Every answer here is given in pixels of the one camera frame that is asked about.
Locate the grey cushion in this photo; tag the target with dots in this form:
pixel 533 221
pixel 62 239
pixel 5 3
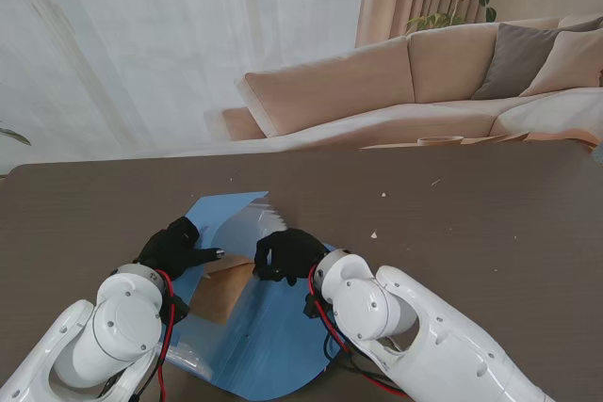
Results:
pixel 513 63

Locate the small green plant leaves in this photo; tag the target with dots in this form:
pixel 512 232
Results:
pixel 16 136

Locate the beige sofa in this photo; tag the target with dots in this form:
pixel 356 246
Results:
pixel 330 86

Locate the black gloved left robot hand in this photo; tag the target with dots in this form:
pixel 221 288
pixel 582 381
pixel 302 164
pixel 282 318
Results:
pixel 169 251

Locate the brown paper envelope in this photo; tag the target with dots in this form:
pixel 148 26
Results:
pixel 219 294

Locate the blue file folder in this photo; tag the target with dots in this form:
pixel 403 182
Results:
pixel 273 336

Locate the wooden coffee table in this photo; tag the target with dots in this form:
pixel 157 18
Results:
pixel 490 139

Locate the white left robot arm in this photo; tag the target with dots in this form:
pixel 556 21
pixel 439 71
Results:
pixel 103 331

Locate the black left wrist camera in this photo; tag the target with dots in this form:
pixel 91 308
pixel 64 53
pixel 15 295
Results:
pixel 179 312

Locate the white sheer curtain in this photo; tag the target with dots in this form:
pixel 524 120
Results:
pixel 188 44

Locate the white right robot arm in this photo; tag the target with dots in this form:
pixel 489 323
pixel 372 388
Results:
pixel 424 341

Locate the round wooden tray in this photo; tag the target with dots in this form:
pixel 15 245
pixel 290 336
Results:
pixel 440 140

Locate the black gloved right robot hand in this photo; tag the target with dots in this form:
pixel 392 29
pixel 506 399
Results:
pixel 292 253

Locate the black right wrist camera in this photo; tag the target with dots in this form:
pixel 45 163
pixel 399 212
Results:
pixel 313 308

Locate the beige cushion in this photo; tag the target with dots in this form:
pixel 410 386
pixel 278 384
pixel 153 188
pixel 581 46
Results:
pixel 570 63

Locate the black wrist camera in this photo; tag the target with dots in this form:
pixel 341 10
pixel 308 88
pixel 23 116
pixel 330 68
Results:
pixel 179 312
pixel 313 308

